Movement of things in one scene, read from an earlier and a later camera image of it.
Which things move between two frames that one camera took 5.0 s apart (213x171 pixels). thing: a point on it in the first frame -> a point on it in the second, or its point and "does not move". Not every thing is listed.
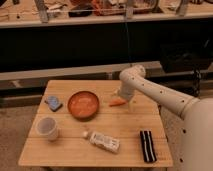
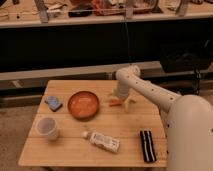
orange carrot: [117, 102] does not move
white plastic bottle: [103, 140] does not move
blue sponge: [53, 103] does not move
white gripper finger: [131, 105] -> [126, 103]
